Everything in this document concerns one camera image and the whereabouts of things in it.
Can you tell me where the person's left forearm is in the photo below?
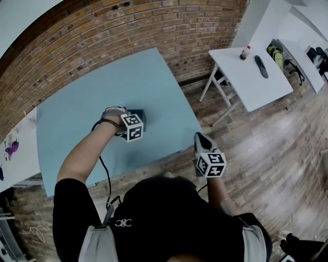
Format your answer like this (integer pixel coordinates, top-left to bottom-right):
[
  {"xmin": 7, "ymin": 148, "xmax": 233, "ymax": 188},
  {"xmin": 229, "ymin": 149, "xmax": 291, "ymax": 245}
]
[{"xmin": 56, "ymin": 118, "xmax": 126, "ymax": 190}]

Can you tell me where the person's left hand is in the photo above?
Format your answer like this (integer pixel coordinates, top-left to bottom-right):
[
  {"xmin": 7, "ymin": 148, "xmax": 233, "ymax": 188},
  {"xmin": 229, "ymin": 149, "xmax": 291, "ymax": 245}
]
[{"xmin": 101, "ymin": 105, "xmax": 128, "ymax": 125}]

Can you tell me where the black office chair base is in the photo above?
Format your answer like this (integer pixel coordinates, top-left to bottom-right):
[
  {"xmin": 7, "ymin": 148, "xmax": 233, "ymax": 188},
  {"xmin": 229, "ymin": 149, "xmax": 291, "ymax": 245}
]
[{"xmin": 284, "ymin": 59, "xmax": 306, "ymax": 86}]

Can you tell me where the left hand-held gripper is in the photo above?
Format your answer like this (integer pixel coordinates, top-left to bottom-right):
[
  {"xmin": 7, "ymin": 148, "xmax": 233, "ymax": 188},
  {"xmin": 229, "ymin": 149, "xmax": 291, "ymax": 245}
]
[{"xmin": 116, "ymin": 114, "xmax": 144, "ymax": 142}]

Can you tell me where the long white desk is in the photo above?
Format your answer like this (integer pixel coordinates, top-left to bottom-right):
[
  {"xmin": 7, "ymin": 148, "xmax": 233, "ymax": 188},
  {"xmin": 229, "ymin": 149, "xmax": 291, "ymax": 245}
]
[{"xmin": 278, "ymin": 37, "xmax": 326, "ymax": 94}]

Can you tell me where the green backpack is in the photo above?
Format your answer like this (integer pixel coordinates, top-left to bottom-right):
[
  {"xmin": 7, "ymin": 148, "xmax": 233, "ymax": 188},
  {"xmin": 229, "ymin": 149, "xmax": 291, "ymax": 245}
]
[{"xmin": 265, "ymin": 44, "xmax": 285, "ymax": 72}]

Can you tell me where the black shoe insole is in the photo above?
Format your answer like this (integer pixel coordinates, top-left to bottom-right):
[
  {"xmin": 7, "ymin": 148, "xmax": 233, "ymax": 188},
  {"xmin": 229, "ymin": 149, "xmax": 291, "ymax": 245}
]
[{"xmin": 254, "ymin": 54, "xmax": 270, "ymax": 79}]

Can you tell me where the white table with wooden legs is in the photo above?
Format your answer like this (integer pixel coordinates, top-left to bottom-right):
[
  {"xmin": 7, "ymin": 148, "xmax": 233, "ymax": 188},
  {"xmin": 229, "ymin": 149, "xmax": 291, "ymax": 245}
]
[{"xmin": 198, "ymin": 47, "xmax": 294, "ymax": 127}]

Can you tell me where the person's right forearm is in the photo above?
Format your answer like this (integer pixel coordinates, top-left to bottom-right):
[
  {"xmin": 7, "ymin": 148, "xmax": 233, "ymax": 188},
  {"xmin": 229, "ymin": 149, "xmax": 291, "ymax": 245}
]
[{"xmin": 206, "ymin": 176, "xmax": 237, "ymax": 216}]

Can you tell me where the person's black shirt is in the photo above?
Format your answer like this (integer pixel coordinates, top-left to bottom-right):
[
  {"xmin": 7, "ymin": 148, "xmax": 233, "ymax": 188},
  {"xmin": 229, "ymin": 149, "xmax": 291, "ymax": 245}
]
[{"xmin": 52, "ymin": 176, "xmax": 273, "ymax": 262}]

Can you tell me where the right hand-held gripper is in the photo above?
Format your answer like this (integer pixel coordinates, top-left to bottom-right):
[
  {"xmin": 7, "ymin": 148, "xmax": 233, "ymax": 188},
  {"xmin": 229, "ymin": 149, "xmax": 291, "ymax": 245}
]
[{"xmin": 193, "ymin": 132, "xmax": 228, "ymax": 179}]

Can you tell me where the black pen holder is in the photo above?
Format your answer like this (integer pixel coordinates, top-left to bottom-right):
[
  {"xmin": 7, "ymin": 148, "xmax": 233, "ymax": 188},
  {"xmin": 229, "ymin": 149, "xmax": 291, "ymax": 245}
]
[{"xmin": 127, "ymin": 109, "xmax": 147, "ymax": 133}]

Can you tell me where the dark wrist bracelet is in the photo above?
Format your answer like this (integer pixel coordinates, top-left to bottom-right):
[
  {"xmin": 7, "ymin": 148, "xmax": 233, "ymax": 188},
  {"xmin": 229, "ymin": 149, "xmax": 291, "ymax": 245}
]
[{"xmin": 99, "ymin": 116, "xmax": 122, "ymax": 129}]

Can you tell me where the black bag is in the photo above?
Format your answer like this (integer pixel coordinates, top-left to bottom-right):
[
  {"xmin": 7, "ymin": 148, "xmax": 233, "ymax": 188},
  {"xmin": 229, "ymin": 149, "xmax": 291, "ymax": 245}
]
[{"xmin": 279, "ymin": 232, "xmax": 328, "ymax": 262}]

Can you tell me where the white side table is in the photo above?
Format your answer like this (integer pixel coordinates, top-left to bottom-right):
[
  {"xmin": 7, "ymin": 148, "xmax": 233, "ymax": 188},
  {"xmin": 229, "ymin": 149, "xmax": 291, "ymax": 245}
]
[{"xmin": 0, "ymin": 106, "xmax": 42, "ymax": 193}]

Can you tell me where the grey metal rack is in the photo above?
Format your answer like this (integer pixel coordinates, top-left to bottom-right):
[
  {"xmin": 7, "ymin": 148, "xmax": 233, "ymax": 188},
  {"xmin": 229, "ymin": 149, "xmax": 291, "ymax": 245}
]
[{"xmin": 0, "ymin": 194, "xmax": 28, "ymax": 262}]

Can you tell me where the purple cloth item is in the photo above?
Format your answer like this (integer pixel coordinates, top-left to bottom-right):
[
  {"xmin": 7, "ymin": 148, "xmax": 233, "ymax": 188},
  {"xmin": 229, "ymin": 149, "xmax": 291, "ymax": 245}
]
[{"xmin": 4, "ymin": 139, "xmax": 21, "ymax": 161}]

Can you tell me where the cola bottle with red cap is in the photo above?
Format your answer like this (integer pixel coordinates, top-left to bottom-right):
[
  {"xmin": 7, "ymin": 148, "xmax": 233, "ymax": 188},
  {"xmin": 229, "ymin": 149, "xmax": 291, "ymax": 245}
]
[{"xmin": 239, "ymin": 45, "xmax": 252, "ymax": 61}]

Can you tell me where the grey shoulder strap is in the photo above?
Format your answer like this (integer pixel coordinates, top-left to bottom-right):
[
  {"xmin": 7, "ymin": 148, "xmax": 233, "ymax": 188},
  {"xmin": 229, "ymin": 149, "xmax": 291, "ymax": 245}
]
[
  {"xmin": 240, "ymin": 224, "xmax": 268, "ymax": 262},
  {"xmin": 78, "ymin": 204, "xmax": 120, "ymax": 262}
]

